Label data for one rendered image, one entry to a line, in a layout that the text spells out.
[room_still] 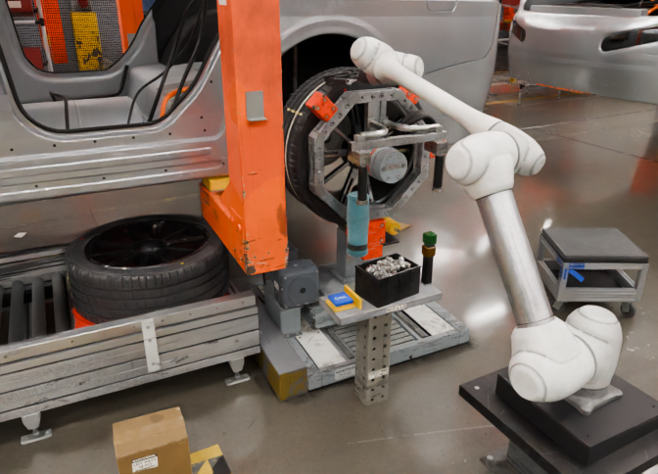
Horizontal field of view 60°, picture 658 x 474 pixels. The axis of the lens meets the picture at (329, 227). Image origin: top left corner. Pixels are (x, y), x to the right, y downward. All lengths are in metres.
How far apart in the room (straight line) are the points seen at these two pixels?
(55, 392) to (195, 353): 0.50
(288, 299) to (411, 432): 0.72
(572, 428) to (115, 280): 1.61
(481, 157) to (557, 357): 0.56
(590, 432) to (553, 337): 0.31
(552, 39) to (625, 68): 0.62
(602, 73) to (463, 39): 1.75
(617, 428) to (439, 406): 0.74
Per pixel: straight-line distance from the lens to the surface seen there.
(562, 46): 4.70
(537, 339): 1.64
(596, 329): 1.78
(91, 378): 2.28
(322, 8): 2.56
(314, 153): 2.23
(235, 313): 2.27
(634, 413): 1.95
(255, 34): 1.90
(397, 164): 2.25
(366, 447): 2.16
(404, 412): 2.31
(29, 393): 2.29
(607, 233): 3.23
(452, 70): 2.95
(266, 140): 1.97
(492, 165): 1.61
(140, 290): 2.27
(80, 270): 2.38
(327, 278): 2.71
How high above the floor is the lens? 1.50
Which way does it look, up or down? 23 degrees down
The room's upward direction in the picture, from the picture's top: straight up
